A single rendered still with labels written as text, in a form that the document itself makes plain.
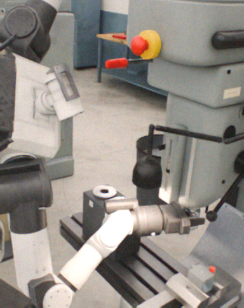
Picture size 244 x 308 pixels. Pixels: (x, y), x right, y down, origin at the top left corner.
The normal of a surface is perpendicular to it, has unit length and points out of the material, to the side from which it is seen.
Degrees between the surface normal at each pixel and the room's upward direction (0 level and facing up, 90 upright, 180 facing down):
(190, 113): 90
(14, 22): 62
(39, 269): 75
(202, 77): 90
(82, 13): 90
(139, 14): 90
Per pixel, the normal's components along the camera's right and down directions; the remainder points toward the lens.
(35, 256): 0.57, 0.11
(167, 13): -0.79, 0.21
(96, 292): 0.05, -0.92
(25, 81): 0.73, -0.25
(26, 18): -0.04, -0.09
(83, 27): 0.61, 0.35
